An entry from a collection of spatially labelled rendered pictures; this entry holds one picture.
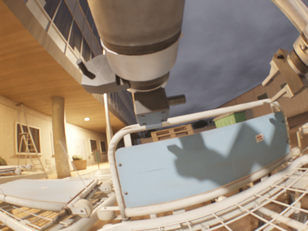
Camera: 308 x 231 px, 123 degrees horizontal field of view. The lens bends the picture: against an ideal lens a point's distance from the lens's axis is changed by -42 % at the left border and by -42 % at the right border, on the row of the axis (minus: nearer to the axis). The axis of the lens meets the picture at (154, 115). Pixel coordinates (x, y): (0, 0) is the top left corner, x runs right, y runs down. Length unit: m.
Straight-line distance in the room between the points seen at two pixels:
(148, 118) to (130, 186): 0.28
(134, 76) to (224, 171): 0.41
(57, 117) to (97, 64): 5.94
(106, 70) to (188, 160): 0.34
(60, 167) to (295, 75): 6.01
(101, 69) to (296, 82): 0.46
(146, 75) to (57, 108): 6.13
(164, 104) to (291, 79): 0.38
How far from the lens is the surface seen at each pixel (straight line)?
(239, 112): 6.30
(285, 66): 0.47
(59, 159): 5.91
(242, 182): 0.54
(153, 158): 0.43
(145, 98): 0.20
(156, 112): 0.20
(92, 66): 0.22
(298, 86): 0.45
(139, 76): 0.16
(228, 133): 0.49
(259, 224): 0.61
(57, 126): 6.05
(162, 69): 0.16
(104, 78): 0.19
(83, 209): 0.51
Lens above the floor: 0.70
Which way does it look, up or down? 13 degrees up
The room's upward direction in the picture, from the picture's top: 11 degrees counter-clockwise
